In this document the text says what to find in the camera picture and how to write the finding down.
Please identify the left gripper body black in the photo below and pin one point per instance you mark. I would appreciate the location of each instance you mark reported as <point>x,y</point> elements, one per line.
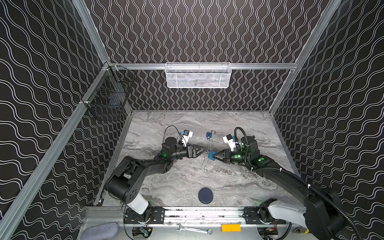
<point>189,151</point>

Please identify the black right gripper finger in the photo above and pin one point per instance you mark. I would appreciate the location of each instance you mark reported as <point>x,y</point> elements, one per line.
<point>221,159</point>
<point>221,153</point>

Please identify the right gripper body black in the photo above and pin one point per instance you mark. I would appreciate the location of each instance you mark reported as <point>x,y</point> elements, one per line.
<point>224,154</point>

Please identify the blue padlock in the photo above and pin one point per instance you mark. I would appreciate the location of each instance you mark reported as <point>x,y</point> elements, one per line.
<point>211,155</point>
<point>210,134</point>

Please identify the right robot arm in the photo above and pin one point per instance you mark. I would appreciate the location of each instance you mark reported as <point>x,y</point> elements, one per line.
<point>321,211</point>

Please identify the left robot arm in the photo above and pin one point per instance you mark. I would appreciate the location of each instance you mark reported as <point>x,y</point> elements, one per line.
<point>127,178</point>

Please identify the dark round disc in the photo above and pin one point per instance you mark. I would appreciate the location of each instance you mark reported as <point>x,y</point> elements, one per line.
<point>205,196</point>

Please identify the yellow label block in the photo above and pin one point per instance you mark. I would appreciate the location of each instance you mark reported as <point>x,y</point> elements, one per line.
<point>229,228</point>

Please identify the steel wrench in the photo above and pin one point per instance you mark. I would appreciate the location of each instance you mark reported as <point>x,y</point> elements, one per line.
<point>195,230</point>

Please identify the grey cloth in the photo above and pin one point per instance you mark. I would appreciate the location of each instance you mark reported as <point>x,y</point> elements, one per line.
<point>101,232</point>

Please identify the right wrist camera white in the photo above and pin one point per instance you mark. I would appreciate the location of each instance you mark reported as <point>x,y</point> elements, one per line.
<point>230,140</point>

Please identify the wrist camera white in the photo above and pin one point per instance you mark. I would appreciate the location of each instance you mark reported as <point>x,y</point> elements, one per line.
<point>185,136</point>
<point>230,140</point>

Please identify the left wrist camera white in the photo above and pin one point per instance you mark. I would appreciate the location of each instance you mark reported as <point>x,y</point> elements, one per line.
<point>185,136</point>

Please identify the white wire basket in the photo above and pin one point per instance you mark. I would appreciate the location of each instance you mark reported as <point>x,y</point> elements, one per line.
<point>204,75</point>

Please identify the black wire basket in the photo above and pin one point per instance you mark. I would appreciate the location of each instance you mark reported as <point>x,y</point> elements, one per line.
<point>108,102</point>

